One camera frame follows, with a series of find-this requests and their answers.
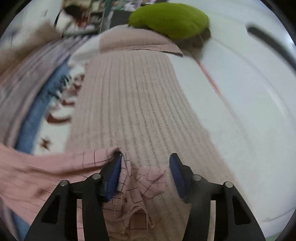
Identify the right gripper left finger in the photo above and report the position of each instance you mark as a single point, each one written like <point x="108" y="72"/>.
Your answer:
<point x="57" y="219"/>

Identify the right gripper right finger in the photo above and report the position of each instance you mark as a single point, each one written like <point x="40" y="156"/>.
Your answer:
<point x="234" y="219"/>

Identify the pink checked pants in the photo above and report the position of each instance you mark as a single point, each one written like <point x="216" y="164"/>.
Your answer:
<point x="69" y="175"/>

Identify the striped fleece bed blanket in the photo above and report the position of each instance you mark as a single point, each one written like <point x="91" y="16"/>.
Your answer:
<point x="37" y="101"/>

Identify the pink ribbed knit pillow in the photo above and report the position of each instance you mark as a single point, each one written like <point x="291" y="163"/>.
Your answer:
<point x="133" y="100"/>

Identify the white headboard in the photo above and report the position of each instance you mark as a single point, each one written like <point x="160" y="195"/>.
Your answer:
<point x="243" y="92"/>

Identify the green plush toy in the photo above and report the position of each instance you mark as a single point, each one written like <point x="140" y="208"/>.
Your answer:
<point x="176" y="21"/>

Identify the dark desk with clutter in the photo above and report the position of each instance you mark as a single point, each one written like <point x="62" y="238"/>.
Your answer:
<point x="94" y="17"/>

